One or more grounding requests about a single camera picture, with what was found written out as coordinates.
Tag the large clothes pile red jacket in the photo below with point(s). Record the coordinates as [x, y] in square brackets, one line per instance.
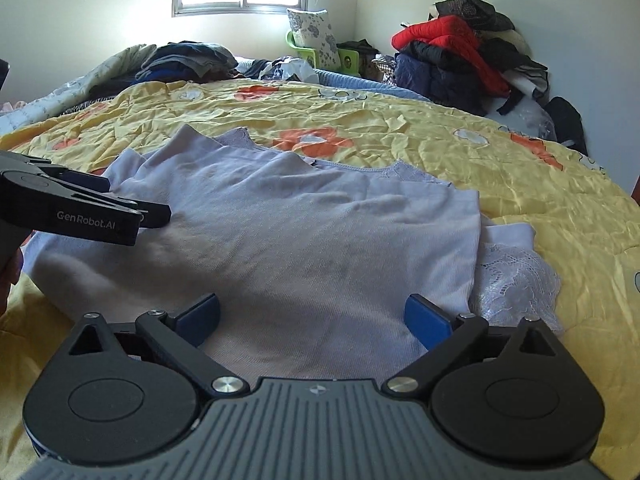
[465, 53]

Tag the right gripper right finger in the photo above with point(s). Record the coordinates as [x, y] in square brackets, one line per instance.
[449, 341]

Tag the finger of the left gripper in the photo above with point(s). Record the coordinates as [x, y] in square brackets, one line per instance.
[40, 203]
[155, 215]

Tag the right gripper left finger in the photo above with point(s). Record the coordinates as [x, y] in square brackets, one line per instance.
[175, 341]

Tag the person's left hand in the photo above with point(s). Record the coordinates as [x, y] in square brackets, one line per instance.
[10, 274]

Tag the yellow floral carrot quilt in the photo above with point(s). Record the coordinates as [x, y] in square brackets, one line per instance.
[586, 226]

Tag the white lace garment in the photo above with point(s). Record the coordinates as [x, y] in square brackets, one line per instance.
[511, 280]

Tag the black bag by wall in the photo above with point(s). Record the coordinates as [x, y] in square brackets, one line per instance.
[567, 122]

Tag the lavender knit top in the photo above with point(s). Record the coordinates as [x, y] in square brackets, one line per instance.
[312, 265]

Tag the dark folded clothes pile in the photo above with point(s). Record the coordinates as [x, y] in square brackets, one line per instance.
[176, 61]

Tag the floral white pillow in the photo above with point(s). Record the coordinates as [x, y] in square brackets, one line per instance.
[313, 30]

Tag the grey blue bedding bundle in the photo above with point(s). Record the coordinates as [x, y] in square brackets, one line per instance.
[527, 118]

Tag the pale floral bed sheet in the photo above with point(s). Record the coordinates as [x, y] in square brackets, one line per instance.
[75, 91]

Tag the blue knit blanket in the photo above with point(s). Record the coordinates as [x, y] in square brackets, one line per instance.
[346, 82]

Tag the crumpled white patterned garment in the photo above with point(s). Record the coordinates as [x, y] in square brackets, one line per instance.
[286, 68]

